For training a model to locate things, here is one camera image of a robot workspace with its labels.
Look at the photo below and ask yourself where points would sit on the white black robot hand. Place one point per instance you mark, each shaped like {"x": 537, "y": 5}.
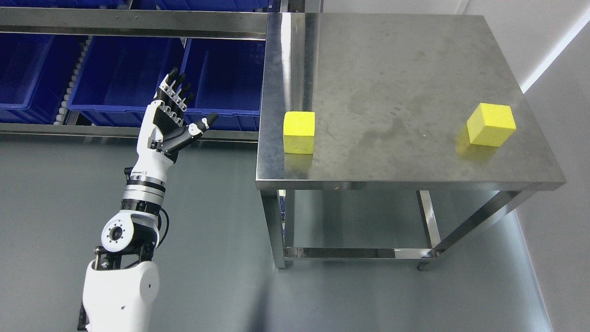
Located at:
{"x": 164, "y": 132}

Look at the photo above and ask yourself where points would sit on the yellow foam block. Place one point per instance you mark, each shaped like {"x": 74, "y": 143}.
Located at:
{"x": 490, "y": 125}
{"x": 299, "y": 132}

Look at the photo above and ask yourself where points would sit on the blue bin lower middle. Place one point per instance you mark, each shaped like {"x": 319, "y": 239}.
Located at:
{"x": 226, "y": 78}

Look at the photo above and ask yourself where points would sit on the steel shelf rack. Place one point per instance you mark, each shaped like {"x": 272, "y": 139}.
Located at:
{"x": 131, "y": 22}

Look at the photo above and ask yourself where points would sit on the blue bin lower middle-left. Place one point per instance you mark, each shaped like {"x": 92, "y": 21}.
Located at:
{"x": 119, "y": 76}

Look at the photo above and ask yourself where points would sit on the blue bin lower left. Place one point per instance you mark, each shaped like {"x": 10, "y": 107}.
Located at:
{"x": 35, "y": 71}

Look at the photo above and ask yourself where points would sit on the stainless steel table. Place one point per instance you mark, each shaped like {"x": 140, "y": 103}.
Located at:
{"x": 392, "y": 93}

